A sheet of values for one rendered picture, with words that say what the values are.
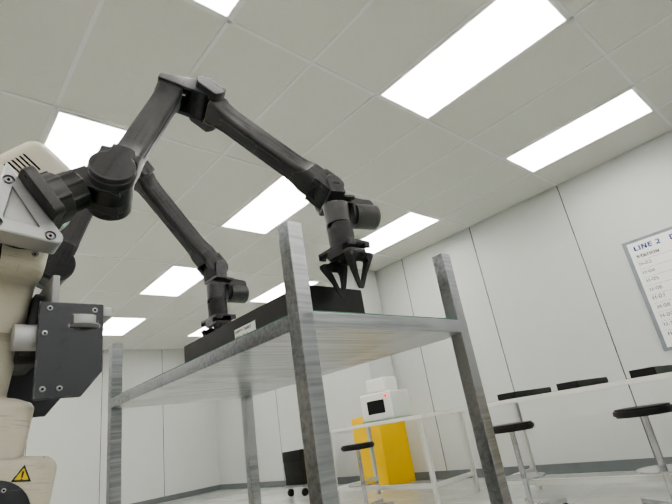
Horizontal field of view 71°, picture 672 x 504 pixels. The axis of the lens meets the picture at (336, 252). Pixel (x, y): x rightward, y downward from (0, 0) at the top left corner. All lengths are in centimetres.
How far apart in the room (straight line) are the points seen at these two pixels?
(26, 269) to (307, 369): 51
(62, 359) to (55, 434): 944
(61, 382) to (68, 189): 31
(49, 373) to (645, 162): 547
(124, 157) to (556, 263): 529
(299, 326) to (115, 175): 41
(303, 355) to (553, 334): 519
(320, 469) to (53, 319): 51
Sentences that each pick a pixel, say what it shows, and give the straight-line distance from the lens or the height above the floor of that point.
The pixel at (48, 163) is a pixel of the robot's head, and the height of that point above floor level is 133.
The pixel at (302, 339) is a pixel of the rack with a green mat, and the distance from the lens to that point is 71.
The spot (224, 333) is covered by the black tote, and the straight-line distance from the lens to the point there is 124.
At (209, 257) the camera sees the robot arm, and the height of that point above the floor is 131.
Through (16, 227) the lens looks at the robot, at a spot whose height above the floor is 112.
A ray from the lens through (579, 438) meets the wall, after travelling 581.
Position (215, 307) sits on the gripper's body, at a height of 116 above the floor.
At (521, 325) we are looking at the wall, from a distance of 596.
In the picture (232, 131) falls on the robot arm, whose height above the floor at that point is 145.
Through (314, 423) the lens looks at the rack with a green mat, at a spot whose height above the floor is 78.
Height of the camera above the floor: 77
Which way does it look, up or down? 21 degrees up
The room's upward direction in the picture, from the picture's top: 9 degrees counter-clockwise
